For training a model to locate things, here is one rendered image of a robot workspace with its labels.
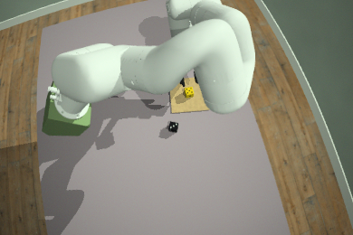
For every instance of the tan mat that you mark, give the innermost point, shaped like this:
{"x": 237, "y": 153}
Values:
{"x": 179, "y": 102}

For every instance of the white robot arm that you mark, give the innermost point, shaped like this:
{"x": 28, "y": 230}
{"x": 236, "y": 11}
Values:
{"x": 218, "y": 49}

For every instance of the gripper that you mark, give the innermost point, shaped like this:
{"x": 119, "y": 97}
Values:
{"x": 183, "y": 82}

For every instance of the yellow die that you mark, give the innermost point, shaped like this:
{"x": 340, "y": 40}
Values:
{"x": 189, "y": 92}

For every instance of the black die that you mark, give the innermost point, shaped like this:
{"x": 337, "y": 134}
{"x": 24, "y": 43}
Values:
{"x": 173, "y": 126}

